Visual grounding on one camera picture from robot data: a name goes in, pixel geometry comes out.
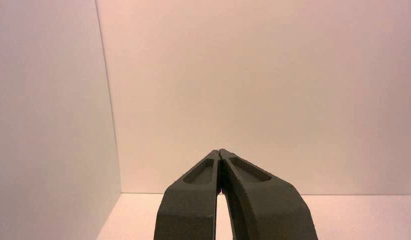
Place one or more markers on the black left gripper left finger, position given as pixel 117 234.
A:
pixel 189 205

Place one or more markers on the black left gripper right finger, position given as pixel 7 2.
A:
pixel 268 208

